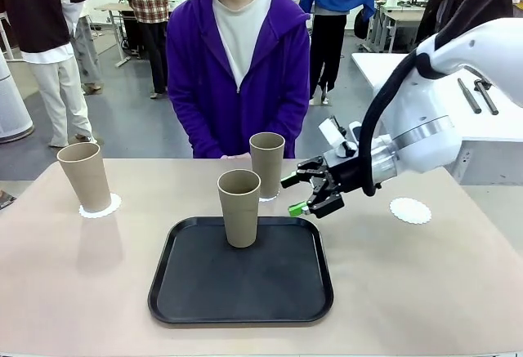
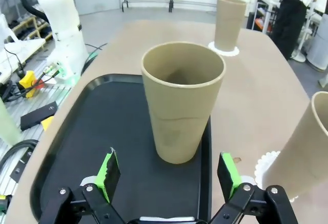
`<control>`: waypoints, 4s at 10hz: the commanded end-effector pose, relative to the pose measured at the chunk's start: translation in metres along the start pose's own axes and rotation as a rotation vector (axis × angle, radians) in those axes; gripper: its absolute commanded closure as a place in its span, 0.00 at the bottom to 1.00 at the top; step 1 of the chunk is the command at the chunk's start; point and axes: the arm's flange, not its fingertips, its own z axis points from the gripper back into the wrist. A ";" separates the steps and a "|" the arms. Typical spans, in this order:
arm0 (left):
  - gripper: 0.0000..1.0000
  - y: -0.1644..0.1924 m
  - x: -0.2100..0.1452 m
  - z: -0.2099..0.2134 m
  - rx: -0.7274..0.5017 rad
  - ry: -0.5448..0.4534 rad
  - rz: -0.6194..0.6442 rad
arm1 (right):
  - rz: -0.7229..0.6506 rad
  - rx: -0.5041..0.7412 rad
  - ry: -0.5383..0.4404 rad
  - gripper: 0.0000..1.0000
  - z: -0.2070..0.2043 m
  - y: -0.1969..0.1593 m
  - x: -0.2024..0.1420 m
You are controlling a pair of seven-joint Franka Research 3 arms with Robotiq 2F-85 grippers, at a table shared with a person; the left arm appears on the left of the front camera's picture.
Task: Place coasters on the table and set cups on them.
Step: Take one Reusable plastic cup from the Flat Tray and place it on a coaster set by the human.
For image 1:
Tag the wooden top desk white legs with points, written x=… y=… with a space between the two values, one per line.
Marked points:
x=119 y=42

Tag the hanging black coat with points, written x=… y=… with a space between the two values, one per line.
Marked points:
x=441 y=1

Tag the white side table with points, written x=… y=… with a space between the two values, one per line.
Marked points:
x=367 y=67

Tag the person black top white trousers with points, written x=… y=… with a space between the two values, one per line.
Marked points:
x=37 y=14

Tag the person in purple hoodie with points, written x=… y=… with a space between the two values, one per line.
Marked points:
x=204 y=67

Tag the person's left hand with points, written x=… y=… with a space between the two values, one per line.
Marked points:
x=243 y=155

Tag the person's right forearm purple sleeve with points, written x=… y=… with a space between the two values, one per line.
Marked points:
x=192 y=128

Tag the grey background desk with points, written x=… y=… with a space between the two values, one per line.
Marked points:
x=398 y=16

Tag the black plastic serving tray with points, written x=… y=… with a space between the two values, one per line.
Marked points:
x=245 y=291

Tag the white cylindrical air purifier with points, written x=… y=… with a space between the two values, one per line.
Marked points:
x=12 y=103

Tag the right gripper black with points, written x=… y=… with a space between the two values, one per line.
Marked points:
x=347 y=175

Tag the tall tan cup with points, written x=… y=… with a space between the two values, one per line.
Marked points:
x=86 y=185
x=267 y=165
x=239 y=218

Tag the white scalloped paper coaster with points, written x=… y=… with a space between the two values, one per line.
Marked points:
x=409 y=210
x=115 y=203
x=270 y=200

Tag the black flat object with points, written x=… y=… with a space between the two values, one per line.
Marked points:
x=6 y=201

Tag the plain black metal rod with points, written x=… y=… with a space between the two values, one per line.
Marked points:
x=470 y=96

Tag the person in grey trousers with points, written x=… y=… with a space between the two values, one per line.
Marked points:
x=86 y=46

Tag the person's right hand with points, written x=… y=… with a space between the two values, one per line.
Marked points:
x=229 y=156

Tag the black bag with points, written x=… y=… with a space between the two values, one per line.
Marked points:
x=361 y=24

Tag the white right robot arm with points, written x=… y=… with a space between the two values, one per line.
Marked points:
x=429 y=108

